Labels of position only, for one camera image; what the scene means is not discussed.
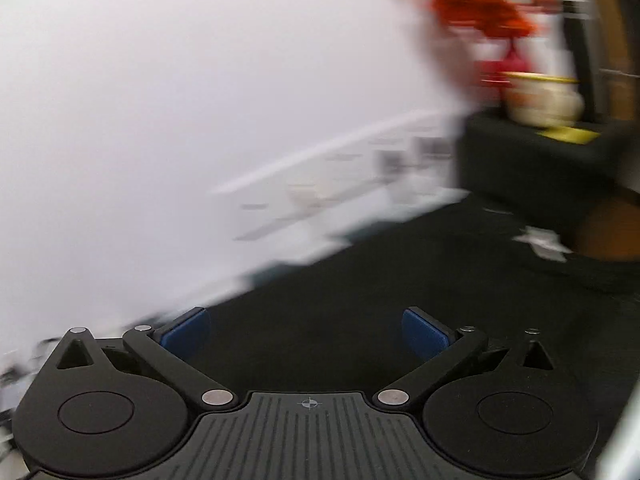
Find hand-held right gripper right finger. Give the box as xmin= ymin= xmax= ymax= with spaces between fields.
xmin=377 ymin=306 xmax=572 ymax=409

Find white paper scrap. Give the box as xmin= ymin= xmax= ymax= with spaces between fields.
xmin=512 ymin=227 xmax=573 ymax=261

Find small red ornament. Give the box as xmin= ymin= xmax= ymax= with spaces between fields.
xmin=475 ymin=45 xmax=533 ymax=88

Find red orange flowers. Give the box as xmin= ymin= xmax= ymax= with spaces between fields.
xmin=395 ymin=0 xmax=556 ymax=46

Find black twill garment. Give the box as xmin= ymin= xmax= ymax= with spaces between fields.
xmin=190 ymin=190 xmax=640 ymax=480

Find yellow flat item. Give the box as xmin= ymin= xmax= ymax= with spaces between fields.
xmin=535 ymin=127 xmax=601 ymax=145

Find cream vase yellow rim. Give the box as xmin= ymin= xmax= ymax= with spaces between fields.
xmin=502 ymin=71 xmax=586 ymax=126

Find black cabinet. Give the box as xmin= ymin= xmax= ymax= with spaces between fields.
xmin=455 ymin=105 xmax=640 ymax=241

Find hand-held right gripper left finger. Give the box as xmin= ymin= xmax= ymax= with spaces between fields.
xmin=47 ymin=306 xmax=237 ymax=412

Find brown round object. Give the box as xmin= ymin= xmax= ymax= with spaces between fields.
xmin=570 ymin=192 xmax=640 ymax=263

